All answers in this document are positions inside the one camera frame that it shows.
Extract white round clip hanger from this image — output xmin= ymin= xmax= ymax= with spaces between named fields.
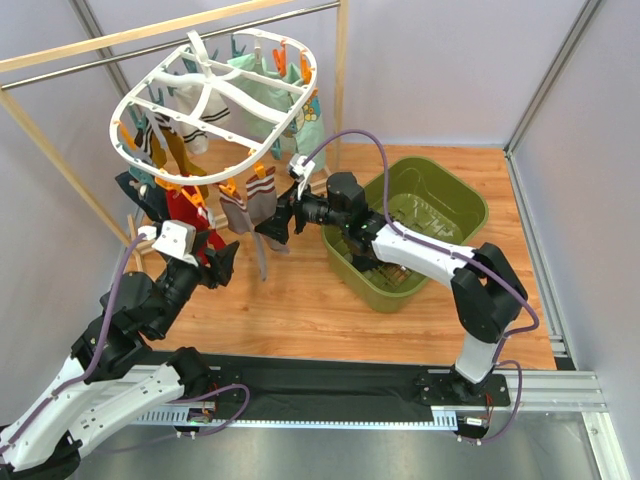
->
xmin=109 ymin=28 xmax=325 ymax=186

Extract grey sock red stripes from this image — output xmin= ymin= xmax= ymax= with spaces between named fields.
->
xmin=246 ymin=166 xmax=277 ymax=226

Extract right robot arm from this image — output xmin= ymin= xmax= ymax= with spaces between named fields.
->
xmin=256 ymin=172 xmax=527 ymax=386

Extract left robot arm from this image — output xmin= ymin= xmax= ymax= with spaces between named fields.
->
xmin=1 ymin=242 xmax=239 ymax=479

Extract red panda sock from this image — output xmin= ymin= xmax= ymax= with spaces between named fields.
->
xmin=166 ymin=186 xmax=210 ymax=232

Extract navy blue sock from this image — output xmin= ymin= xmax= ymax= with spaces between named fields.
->
xmin=115 ymin=171 xmax=169 ymax=222

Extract mint green cartoon sock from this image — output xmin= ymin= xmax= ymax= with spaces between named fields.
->
xmin=279 ymin=89 xmax=326 ymax=156

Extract mustard yellow sock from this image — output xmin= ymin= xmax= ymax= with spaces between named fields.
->
xmin=162 ymin=130 xmax=207 ymax=176
xmin=149 ymin=132 xmax=167 ymax=169

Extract olive green plastic basket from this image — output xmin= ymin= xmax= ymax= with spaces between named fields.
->
xmin=322 ymin=156 xmax=489 ymax=313

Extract white sock black stripes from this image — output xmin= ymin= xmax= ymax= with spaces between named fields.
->
xmin=173 ymin=85 xmax=231 ymax=155

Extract metal hanging rod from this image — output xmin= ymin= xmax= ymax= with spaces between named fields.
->
xmin=0 ymin=0 xmax=341 ymax=90

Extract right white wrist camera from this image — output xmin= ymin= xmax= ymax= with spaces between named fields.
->
xmin=287 ymin=154 xmax=315 ymax=200

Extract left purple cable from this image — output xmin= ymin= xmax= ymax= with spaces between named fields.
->
xmin=0 ymin=232 xmax=151 ymax=451

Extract purple cable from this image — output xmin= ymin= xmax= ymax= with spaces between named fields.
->
xmin=302 ymin=128 xmax=541 ymax=346
xmin=0 ymin=232 xmax=151 ymax=451

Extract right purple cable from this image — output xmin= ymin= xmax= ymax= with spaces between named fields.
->
xmin=302 ymin=128 xmax=541 ymax=346

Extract wooden drying rack frame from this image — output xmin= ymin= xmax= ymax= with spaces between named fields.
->
xmin=0 ymin=0 xmax=349 ymax=281

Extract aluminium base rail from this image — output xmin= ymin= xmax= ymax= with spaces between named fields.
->
xmin=130 ymin=362 xmax=606 ymax=431

